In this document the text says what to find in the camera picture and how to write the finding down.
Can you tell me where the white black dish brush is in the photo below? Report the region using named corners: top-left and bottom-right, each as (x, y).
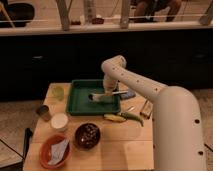
top-left (88, 90), bottom-right (126, 102)

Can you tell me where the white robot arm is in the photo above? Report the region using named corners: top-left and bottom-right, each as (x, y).
top-left (101, 55), bottom-right (207, 171)

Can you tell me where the green plastic tray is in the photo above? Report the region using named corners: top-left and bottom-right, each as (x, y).
top-left (66, 79), bottom-right (121, 116)

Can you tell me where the blue sponge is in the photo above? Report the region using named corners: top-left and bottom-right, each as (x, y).
top-left (120, 89), bottom-right (136, 100)

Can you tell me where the green chili pepper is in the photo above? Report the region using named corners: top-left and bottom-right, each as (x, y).
top-left (121, 112), bottom-right (144, 127)

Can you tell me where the clear glass box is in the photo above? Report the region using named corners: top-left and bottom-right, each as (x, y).
top-left (140, 100), bottom-right (153, 119)

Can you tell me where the yellow green cup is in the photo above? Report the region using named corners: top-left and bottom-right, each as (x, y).
top-left (52, 87), bottom-right (64, 101)

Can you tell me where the dark brown bowl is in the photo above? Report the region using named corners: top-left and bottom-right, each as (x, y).
top-left (75, 123), bottom-right (101, 150)

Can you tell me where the white cup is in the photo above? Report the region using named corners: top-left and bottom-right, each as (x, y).
top-left (50, 113), bottom-right (68, 132)

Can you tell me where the metal cup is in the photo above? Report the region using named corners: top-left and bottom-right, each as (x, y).
top-left (36, 105), bottom-right (51, 122)

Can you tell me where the seated person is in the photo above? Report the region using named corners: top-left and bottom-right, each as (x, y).
top-left (131, 0), bottom-right (182, 23)

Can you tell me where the white paper packet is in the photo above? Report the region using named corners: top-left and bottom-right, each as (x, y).
top-left (48, 139), bottom-right (69, 165)

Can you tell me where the orange bowl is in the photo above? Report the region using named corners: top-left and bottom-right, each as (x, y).
top-left (39, 134), bottom-right (70, 169)

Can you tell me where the black chair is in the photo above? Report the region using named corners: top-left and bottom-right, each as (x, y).
top-left (0, 0), bottom-right (35, 28)

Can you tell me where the black table side bracket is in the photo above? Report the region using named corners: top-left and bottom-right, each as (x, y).
top-left (23, 128), bottom-right (33, 157)

